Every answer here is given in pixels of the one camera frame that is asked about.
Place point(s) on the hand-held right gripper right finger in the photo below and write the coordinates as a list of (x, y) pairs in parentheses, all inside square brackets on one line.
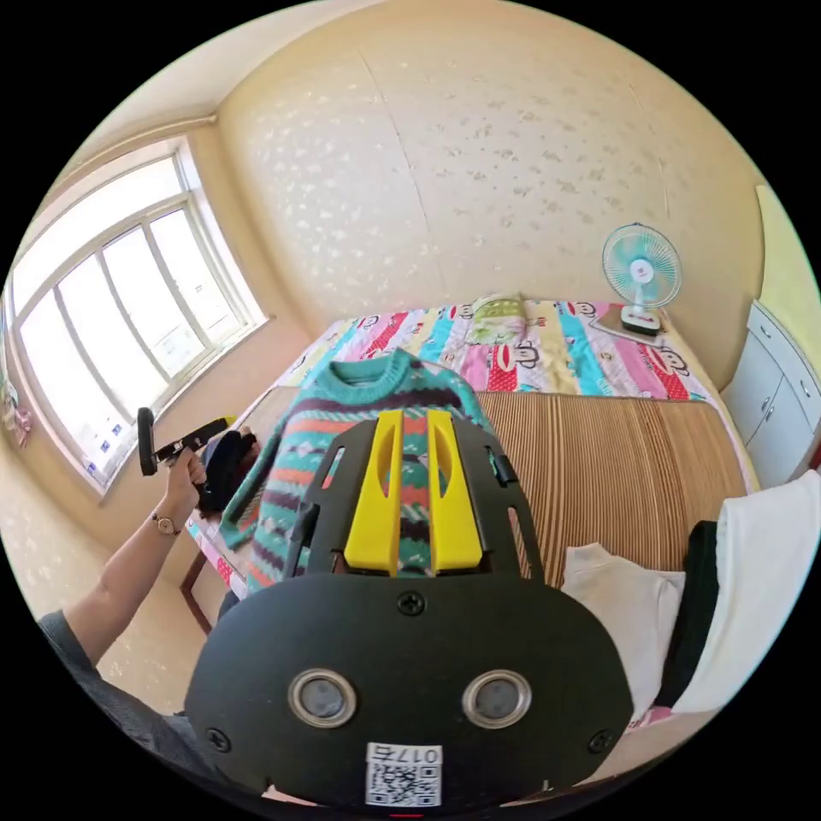
[(452, 507)]

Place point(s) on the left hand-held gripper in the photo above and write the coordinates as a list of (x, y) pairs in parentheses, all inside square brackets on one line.
[(181, 446)]

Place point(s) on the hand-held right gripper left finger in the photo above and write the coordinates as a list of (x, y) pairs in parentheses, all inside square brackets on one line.
[(378, 507)]

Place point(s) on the person's left forearm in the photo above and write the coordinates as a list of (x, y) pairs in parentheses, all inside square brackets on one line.
[(128, 567)]

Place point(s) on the teal striped patterned sweater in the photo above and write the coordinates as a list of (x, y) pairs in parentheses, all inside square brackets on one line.
[(359, 401)]

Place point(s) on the person's left hand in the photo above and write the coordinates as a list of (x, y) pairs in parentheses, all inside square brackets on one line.
[(185, 482)]

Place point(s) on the dark garment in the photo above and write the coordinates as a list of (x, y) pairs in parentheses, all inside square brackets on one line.
[(224, 465)]

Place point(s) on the window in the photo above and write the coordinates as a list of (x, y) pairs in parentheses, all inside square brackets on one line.
[(128, 308)]

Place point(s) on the bed with mat and sheet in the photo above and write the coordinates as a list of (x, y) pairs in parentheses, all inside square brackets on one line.
[(609, 462)]

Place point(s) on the green floral pillow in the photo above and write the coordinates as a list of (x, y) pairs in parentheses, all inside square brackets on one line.
[(497, 315)]

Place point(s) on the person's body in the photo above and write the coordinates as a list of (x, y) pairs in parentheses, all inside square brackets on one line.
[(109, 699)]

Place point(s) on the white and teal table fan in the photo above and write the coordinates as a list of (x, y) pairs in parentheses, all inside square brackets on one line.
[(640, 272)]

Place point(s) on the pile of clothes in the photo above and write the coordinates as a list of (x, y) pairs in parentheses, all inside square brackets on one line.
[(750, 577)]

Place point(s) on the white cupboard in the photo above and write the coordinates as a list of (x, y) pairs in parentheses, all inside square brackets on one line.
[(770, 391)]

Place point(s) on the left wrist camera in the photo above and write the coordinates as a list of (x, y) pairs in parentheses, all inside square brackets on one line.
[(146, 442)]

